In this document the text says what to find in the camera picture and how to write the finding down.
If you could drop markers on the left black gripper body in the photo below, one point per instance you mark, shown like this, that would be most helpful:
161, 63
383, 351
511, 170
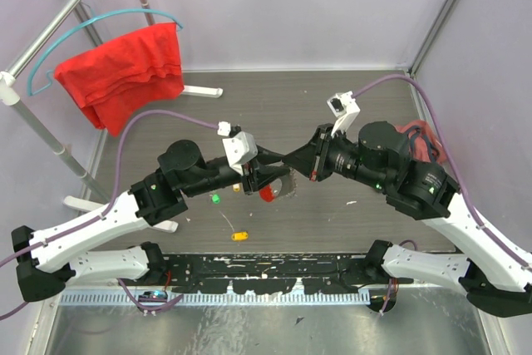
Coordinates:
218, 178

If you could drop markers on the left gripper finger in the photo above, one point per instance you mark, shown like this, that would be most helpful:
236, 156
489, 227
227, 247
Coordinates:
269, 173
266, 156

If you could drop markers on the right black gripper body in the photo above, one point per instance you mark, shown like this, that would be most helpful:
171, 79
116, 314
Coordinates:
333, 155

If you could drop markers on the metal key holder red handle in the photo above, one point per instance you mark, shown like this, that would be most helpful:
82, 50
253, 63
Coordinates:
281, 187

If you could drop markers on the yellow tag key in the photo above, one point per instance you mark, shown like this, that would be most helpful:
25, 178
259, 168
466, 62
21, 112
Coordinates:
236, 236
236, 187

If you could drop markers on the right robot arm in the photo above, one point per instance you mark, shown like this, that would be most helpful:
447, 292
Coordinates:
489, 270

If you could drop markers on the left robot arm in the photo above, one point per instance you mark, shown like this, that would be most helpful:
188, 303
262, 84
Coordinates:
50, 259

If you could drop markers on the reddish shirt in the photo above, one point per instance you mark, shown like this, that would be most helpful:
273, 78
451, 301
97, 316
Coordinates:
424, 145

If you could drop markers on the red cloth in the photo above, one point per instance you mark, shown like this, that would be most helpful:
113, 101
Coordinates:
113, 81

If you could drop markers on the teal clothes hanger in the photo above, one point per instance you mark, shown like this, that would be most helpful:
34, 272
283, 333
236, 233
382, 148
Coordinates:
146, 11

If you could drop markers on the white clothes rack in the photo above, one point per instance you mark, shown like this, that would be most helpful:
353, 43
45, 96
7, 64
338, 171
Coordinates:
10, 98

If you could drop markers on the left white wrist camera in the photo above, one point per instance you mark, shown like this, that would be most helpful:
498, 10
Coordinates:
239, 146

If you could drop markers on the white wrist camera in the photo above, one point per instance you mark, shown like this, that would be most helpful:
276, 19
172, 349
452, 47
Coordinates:
345, 109
239, 146

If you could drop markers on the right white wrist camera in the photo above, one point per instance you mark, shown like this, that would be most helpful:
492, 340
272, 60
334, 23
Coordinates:
345, 109

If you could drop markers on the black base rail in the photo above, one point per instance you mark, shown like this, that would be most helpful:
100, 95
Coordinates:
264, 273

